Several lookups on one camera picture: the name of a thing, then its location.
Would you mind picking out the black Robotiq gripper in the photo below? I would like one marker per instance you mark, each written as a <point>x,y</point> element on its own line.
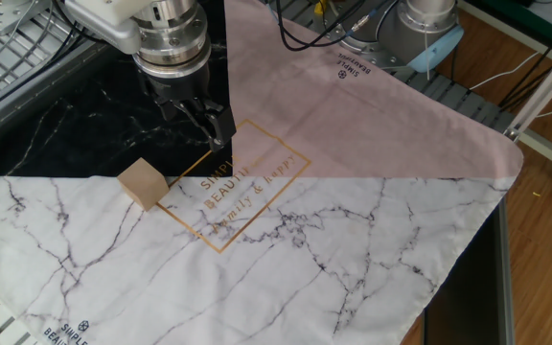
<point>180,84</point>

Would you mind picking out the small wooden cube block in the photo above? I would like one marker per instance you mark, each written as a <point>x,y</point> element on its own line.
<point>143,184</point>

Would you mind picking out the silver UR5 robot arm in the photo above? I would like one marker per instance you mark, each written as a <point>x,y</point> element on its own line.
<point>170,29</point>

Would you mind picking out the marble pink black printed cloth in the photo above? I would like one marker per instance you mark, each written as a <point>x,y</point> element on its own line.
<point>305,268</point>

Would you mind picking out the aluminium mounting plate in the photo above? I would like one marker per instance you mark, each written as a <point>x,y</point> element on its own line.
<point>3,14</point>

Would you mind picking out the green board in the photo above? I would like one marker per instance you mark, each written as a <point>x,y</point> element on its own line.
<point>520,21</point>

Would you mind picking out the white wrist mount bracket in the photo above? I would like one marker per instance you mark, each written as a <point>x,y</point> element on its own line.
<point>103,21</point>

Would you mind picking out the grey metal table edge rail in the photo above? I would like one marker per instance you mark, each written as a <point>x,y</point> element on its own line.
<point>22,98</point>

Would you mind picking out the aluminium frame post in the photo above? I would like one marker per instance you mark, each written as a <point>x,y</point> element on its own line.
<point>544,91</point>

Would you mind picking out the aluminium frame rail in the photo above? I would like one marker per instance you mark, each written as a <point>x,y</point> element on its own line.
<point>551,154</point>

